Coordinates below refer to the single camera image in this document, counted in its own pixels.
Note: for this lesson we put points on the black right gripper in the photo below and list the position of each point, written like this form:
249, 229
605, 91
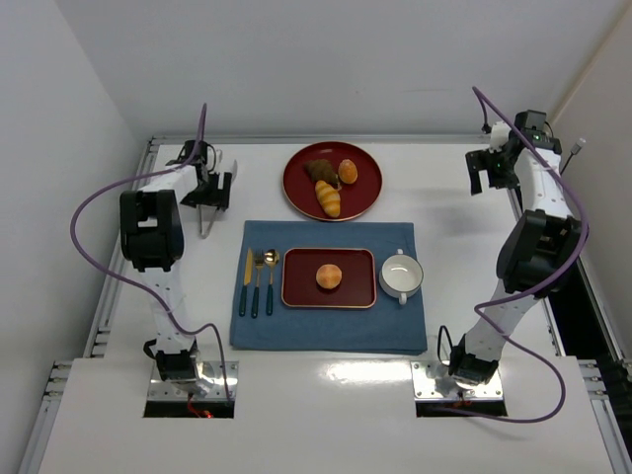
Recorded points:
475, 168

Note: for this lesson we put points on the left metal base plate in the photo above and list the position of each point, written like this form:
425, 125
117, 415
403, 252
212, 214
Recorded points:
210, 385

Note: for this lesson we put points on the orange round bread bun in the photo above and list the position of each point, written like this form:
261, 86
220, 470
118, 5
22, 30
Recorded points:
347, 172

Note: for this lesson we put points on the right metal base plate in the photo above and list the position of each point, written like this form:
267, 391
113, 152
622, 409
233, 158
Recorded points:
432, 383

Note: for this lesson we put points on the yellow striped croissant bread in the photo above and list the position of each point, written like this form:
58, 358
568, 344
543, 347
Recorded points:
328, 198

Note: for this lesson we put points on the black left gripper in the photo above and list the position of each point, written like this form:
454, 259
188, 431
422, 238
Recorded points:
208, 198

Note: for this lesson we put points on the metal tongs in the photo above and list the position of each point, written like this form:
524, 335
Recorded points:
207, 215

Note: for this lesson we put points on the blue cloth placemat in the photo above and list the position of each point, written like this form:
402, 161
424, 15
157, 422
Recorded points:
386, 327

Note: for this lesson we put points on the metal base plate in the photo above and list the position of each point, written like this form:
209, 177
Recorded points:
210, 385
432, 383

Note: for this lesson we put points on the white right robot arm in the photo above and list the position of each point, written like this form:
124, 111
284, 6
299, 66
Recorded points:
521, 157

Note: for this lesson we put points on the white soup cup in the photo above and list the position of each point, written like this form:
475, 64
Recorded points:
401, 276

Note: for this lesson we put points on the round red plate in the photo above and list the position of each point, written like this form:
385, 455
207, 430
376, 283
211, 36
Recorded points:
356, 199

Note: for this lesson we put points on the gold knife green handle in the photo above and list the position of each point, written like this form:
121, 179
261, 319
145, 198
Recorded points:
248, 267

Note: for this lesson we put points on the gold spoon green handle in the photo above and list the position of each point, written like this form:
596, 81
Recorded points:
272, 257

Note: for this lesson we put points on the gold fork green handle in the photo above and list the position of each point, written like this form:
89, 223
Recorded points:
259, 261

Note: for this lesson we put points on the brown chocolate croissant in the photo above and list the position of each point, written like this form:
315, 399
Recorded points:
322, 170

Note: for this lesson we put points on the red rectangular tray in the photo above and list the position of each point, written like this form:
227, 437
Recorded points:
300, 289

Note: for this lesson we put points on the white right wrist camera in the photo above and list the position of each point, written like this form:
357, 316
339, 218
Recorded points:
499, 136

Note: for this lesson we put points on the round pink bread bun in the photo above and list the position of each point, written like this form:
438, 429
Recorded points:
329, 276

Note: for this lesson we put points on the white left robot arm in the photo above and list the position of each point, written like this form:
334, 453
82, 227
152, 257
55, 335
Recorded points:
152, 238

